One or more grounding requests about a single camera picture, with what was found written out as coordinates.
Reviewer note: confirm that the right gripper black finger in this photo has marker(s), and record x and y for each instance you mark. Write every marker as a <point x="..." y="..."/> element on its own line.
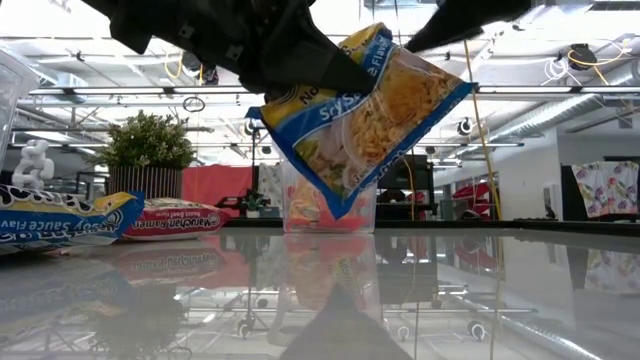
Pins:
<point x="470" y="17"/>

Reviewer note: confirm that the blue soy sauce ramen packet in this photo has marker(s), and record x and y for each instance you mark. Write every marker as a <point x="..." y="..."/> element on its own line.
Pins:
<point x="60" y="225"/>
<point x="375" y="125"/>

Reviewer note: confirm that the roast beef ramen packet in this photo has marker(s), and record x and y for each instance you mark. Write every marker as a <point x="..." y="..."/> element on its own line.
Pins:
<point x="175" y="222"/>

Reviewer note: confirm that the small ceiling reel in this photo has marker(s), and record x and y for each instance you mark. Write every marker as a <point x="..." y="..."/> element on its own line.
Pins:
<point x="250" y="129"/>
<point x="465" y="126"/>

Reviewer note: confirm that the clear plastic bin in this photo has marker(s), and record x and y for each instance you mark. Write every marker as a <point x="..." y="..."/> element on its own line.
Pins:
<point x="290" y="170"/>
<point x="12" y="90"/>

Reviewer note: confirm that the red panel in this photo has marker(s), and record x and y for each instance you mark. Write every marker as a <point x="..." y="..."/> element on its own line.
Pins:
<point x="217" y="182"/>

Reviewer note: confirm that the small potted plant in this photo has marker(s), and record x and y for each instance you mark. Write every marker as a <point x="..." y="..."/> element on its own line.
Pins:
<point x="252" y="202"/>

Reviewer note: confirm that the green plant in ribbed pot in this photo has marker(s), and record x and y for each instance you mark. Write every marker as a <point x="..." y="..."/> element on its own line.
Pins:
<point x="145" y="145"/>

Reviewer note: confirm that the floral cloth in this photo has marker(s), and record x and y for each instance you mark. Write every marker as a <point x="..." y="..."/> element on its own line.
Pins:
<point x="607" y="187"/>

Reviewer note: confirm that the white figure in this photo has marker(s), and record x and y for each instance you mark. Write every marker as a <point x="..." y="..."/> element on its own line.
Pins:
<point x="32" y="162"/>

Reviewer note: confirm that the silver ventilation duct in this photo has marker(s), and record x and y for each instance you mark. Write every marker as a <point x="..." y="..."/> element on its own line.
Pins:
<point x="540" y="125"/>

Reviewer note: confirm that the black table frame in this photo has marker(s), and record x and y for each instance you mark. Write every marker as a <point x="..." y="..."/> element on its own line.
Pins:
<point x="550" y="226"/>

